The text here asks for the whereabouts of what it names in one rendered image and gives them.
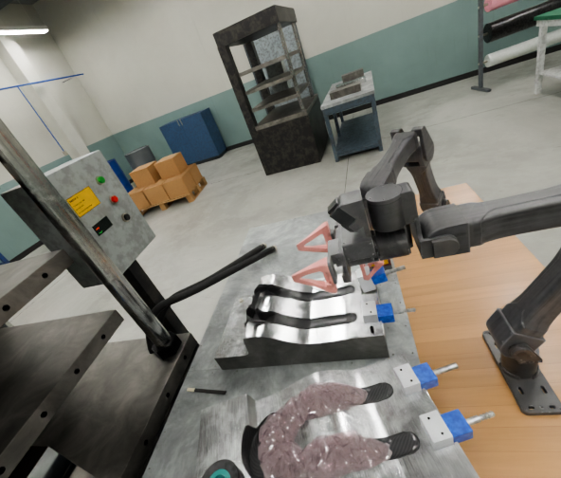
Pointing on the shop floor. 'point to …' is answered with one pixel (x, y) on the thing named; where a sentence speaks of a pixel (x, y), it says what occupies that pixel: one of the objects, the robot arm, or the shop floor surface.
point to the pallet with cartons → (165, 182)
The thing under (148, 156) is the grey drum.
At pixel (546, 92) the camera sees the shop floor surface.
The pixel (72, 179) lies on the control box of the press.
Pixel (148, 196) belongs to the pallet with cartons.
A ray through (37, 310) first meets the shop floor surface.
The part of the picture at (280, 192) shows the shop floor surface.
